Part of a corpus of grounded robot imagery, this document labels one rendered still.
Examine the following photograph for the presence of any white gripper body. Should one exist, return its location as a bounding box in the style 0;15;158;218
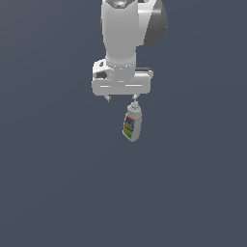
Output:
91;58;154;96

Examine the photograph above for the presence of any white bottle with colourful label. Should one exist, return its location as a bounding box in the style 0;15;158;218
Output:
122;100;143;143

